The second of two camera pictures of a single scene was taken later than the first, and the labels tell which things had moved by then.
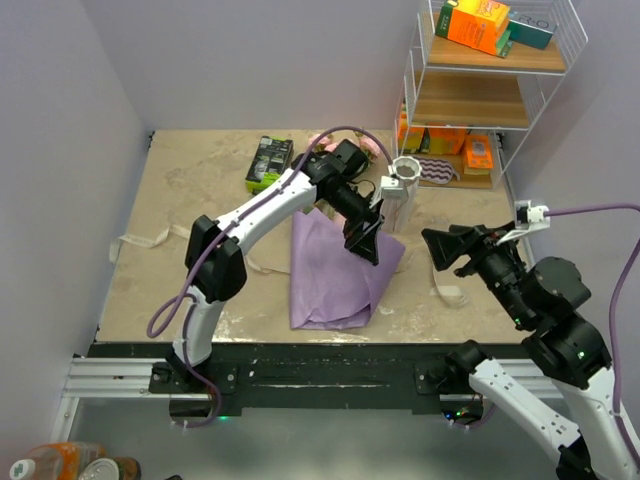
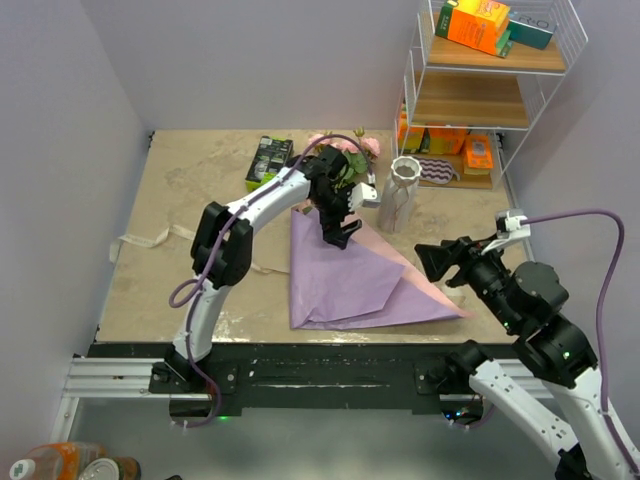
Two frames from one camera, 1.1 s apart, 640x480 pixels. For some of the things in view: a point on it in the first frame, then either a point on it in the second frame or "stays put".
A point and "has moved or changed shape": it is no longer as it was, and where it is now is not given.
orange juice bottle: (57, 461) stays put
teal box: (530, 30) stays put
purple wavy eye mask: (436, 171) stays put
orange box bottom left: (410, 137) stays put
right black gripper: (475, 239) to (435, 259)
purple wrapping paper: (333, 287) has moved or changed shape
